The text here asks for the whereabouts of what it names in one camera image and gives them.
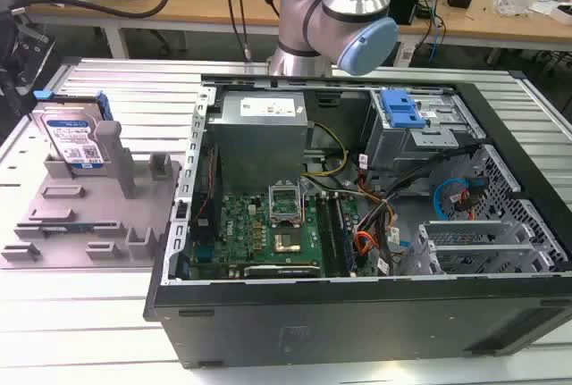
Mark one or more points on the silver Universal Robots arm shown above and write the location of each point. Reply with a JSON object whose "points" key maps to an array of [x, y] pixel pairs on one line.
{"points": [[333, 14]]}

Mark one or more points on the silver disk bay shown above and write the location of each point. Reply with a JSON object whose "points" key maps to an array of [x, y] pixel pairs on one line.
{"points": [[473, 246]]}

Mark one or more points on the hard disk in blue carrier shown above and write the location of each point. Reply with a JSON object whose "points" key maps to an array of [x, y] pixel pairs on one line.
{"points": [[71, 135]]}

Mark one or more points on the grey power supply unit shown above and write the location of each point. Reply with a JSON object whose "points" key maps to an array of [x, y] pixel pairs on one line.
{"points": [[259, 139]]}

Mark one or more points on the green motherboard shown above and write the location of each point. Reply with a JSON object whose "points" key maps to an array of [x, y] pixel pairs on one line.
{"points": [[250, 228]]}

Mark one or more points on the CPU socket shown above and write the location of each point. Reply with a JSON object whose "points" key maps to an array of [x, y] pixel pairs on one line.
{"points": [[288, 243]]}

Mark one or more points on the RAM slot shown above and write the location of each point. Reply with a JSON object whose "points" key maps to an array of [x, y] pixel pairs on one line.
{"points": [[327, 237], [343, 235]]}

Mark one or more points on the expansion slot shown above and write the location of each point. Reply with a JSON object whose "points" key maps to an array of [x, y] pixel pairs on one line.
{"points": [[281, 271]]}

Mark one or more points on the blue drive bay latch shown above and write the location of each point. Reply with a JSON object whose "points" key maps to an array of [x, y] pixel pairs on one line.
{"points": [[401, 108]]}

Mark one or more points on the silver optical drive cage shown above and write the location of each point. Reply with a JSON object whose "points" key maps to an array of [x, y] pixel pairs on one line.
{"points": [[420, 135]]}

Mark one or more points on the black open PC case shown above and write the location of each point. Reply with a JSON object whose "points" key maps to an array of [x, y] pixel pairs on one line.
{"points": [[357, 313]]}

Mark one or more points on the grey parts rack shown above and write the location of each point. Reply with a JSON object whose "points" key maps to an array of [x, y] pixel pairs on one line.
{"points": [[89, 215]]}

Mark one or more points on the wooden desk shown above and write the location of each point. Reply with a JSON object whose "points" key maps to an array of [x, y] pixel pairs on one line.
{"points": [[491, 19], [147, 3]]}

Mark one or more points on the RAM stick in rack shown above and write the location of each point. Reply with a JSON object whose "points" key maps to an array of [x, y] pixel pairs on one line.
{"points": [[67, 227]]}

